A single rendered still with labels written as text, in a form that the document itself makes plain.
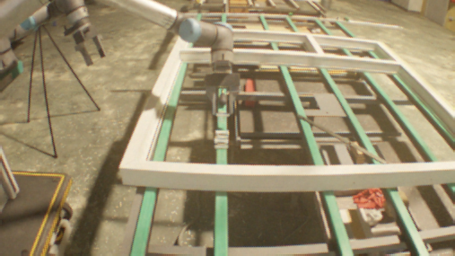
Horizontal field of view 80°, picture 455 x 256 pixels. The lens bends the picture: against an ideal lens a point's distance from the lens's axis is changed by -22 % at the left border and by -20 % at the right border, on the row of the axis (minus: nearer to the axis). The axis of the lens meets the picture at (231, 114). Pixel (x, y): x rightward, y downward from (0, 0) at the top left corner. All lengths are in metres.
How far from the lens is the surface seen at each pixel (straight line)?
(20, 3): 1.03
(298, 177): 1.02
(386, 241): 1.05
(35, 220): 1.87
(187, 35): 1.23
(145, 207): 1.00
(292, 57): 1.93
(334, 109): 1.57
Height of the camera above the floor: 1.58
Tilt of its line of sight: 31 degrees down
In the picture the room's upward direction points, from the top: 2 degrees clockwise
